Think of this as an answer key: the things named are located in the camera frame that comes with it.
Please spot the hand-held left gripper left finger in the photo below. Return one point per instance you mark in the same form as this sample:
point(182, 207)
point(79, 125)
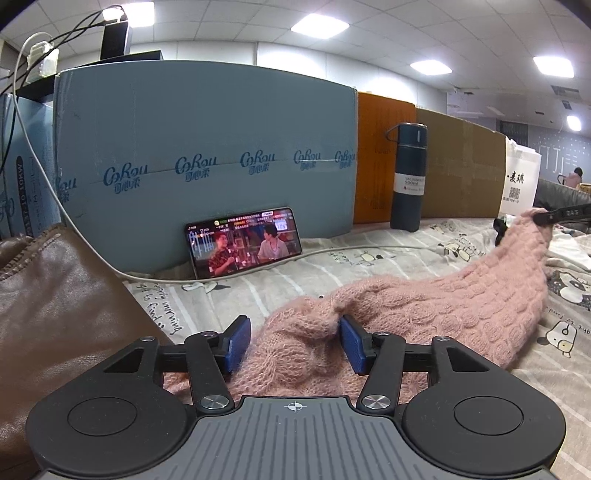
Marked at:
point(238, 345)

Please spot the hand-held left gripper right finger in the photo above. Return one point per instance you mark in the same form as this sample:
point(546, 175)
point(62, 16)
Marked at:
point(353, 345)

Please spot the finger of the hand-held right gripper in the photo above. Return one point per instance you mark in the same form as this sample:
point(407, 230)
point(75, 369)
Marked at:
point(565, 214)
point(499, 228)

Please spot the pink knitted sweater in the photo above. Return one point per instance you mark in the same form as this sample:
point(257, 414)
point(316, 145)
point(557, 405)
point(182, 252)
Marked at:
point(415, 304)

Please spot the dark grey sofa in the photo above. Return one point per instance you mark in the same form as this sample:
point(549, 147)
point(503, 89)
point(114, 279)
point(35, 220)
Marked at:
point(561, 194)

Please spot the white cloth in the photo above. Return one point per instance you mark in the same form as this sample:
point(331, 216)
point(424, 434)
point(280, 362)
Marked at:
point(570, 249)

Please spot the white tote bag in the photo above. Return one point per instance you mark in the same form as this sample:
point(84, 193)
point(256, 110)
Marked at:
point(521, 180)

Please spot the brown cardboard box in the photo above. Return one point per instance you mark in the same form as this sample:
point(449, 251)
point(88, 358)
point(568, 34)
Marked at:
point(461, 170)

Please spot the cartoon printed bedsheet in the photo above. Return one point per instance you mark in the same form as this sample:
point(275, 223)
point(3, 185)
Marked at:
point(323, 265)

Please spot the dark teal thermos bottle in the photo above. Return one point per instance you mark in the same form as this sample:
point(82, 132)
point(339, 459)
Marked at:
point(408, 184)

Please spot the black smartphone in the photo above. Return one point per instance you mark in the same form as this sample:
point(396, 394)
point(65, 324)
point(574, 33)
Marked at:
point(244, 242)

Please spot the orange board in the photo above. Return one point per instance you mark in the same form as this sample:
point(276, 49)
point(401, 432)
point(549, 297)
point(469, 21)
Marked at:
point(376, 152)

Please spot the ceiling light panel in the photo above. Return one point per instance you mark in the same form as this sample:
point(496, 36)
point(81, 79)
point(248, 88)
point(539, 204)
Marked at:
point(430, 67)
point(553, 69)
point(319, 23)

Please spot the brown leather jacket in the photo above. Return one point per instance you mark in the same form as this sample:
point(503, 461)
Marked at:
point(60, 314)

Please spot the large blue cardboard box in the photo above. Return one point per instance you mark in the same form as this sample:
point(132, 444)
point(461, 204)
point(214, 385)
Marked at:
point(207, 120)

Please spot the small blue cardboard box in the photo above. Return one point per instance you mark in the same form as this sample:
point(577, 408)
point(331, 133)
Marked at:
point(27, 184)

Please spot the black charger device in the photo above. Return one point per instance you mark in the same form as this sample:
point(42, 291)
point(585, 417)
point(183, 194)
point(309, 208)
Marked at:
point(115, 41)

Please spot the white power adapter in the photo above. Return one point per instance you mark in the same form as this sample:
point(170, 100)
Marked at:
point(42, 59)

